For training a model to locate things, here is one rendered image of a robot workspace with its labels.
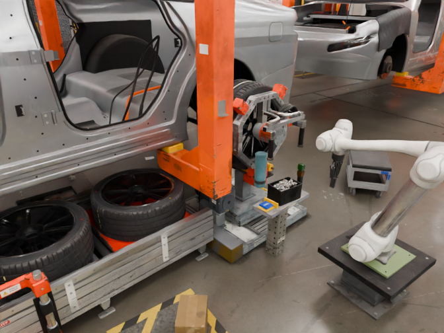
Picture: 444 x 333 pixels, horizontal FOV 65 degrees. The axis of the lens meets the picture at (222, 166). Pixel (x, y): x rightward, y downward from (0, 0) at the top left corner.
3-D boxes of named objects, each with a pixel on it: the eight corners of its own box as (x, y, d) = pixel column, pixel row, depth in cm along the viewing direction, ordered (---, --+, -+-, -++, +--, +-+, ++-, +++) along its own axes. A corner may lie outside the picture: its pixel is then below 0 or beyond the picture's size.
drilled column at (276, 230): (273, 245, 269) (277, 199, 251) (283, 251, 263) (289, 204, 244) (265, 251, 263) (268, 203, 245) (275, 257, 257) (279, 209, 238)
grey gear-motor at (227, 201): (203, 203, 309) (203, 167, 294) (236, 223, 282) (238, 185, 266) (187, 210, 298) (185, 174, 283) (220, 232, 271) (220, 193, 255)
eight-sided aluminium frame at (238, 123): (278, 152, 286) (284, 86, 262) (285, 155, 282) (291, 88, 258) (230, 173, 253) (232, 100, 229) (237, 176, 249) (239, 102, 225)
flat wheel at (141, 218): (138, 185, 299) (135, 160, 289) (202, 206, 269) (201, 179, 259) (74, 223, 248) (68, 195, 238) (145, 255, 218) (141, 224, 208)
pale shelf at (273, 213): (290, 187, 265) (291, 184, 264) (309, 196, 254) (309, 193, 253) (252, 209, 239) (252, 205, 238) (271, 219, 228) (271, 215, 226)
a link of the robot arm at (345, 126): (337, 139, 217) (325, 145, 209) (341, 115, 210) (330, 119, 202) (353, 145, 210) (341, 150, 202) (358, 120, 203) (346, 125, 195)
